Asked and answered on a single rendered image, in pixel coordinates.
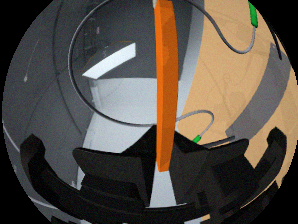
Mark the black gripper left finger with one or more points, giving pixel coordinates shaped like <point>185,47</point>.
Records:
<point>135,165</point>

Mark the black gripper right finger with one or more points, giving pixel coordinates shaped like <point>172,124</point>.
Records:
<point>190,160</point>

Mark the orange handle with grey loop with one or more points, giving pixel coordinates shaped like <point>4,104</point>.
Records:
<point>166,80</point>

